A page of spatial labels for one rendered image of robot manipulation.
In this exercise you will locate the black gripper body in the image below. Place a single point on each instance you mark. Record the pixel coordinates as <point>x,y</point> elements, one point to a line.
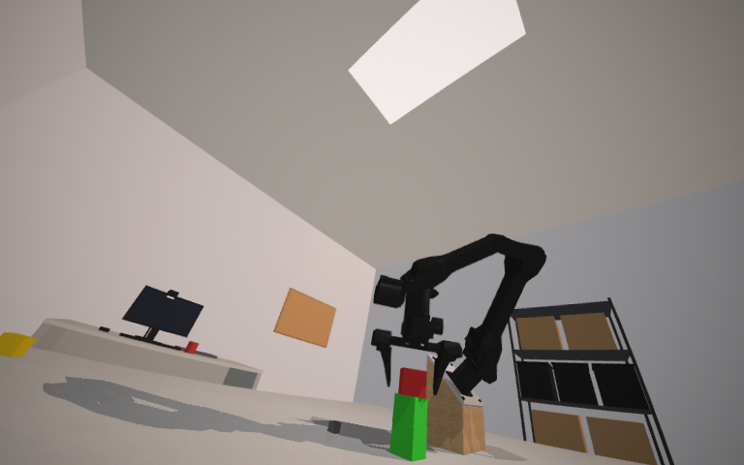
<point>442,348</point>

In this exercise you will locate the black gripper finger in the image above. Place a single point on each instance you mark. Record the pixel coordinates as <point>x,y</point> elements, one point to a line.
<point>440,366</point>
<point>386,355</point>

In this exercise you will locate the red block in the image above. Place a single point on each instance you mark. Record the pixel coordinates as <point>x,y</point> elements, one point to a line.
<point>412,382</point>

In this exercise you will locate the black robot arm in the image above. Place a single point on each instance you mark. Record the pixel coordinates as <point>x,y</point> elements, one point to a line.
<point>483,346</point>

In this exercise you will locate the green block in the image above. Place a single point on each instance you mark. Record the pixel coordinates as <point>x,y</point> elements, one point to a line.
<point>409,410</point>
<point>408,442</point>

